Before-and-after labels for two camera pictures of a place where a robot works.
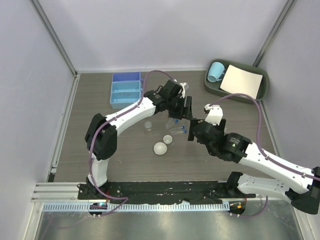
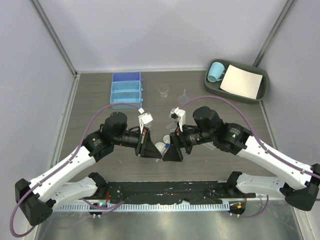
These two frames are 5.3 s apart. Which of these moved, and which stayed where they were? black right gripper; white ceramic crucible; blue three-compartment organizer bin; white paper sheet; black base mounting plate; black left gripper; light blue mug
Moved: black right gripper; black left gripper
Stayed: white paper sheet; light blue mug; blue three-compartment organizer bin; white ceramic crucible; black base mounting plate
